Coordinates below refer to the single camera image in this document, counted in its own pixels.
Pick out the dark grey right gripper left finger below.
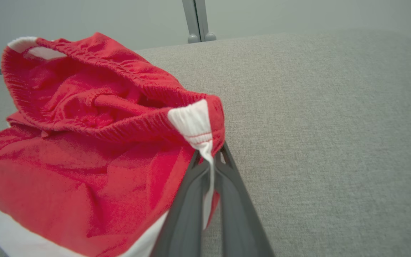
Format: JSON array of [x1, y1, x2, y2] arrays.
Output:
[[150, 150, 213, 257]]

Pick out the red shorts with white trim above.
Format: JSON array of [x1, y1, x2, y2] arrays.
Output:
[[0, 32, 225, 257]]

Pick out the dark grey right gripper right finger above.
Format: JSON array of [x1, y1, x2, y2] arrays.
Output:
[[214, 142, 275, 257]]

